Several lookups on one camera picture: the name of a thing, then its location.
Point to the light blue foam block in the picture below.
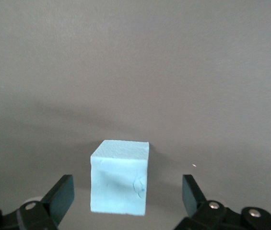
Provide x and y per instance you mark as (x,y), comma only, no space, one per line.
(118,182)

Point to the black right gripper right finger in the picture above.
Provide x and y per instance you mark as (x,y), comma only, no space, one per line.
(191,196)

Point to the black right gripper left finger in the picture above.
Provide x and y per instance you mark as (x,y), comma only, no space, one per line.
(61,198)

